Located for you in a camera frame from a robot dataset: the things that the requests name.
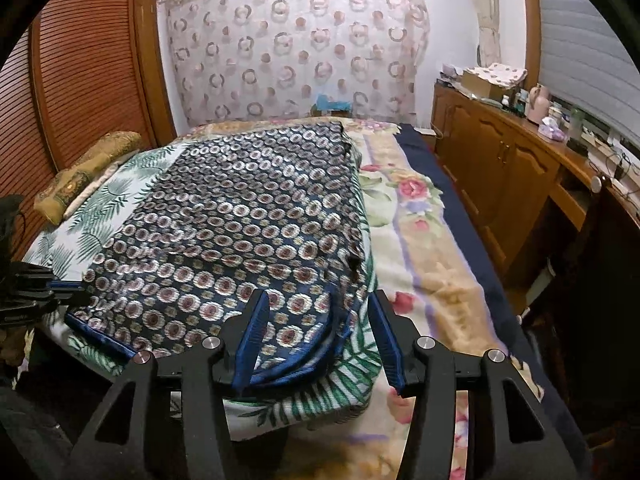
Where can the grey window blind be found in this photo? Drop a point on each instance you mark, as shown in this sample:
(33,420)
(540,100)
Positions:
(585,35)

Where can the white floral cloth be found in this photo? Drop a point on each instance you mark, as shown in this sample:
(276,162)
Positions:
(500,74)

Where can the beige hanging curtain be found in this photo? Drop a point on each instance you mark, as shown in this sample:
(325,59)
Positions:
(487,10)

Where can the navy bed sheet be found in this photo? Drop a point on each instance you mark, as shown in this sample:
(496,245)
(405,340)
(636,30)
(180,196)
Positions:
(430,157)

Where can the wooden window frame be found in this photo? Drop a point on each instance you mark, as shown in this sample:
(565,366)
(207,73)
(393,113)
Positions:
(532,25)

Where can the blue cloth bundle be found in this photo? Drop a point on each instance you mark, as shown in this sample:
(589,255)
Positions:
(332,104)

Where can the louvered wooden door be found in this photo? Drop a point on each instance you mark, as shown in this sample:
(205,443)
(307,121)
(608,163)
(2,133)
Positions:
(85,60)

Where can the patterned blue-trimmed robe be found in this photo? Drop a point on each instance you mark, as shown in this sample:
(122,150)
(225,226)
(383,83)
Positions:
(225,200)

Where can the cluster of small bottles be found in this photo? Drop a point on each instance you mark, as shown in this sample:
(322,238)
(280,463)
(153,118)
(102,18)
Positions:
(517,101)

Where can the pink jug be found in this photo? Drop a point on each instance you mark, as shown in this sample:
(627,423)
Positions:
(539,102)

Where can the gold patterned pillow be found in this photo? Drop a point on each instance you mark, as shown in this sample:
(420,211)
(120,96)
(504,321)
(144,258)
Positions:
(95,160)

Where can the dark wooden chair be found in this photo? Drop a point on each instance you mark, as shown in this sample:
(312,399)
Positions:
(600,270)

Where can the cardboard box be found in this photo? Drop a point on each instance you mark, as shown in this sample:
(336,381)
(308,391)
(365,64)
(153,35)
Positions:
(479,86)

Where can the cream pillow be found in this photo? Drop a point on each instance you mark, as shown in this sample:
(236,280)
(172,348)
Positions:
(95,187)

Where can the floral blanket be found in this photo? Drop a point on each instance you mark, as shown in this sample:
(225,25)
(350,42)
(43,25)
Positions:
(430,240)

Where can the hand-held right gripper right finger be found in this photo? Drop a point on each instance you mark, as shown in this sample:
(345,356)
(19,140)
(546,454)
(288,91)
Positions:
(387,350)

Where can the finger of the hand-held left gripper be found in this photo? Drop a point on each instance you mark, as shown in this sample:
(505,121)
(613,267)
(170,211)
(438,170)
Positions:
(70,299)
(62,285)

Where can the purple tissue pack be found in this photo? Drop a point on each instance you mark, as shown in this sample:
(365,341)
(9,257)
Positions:
(552,130)

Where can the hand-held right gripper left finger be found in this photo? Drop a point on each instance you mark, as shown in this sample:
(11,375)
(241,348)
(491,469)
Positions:
(250,345)

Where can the wooden cabinet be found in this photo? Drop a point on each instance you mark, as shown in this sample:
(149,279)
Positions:
(500,160)

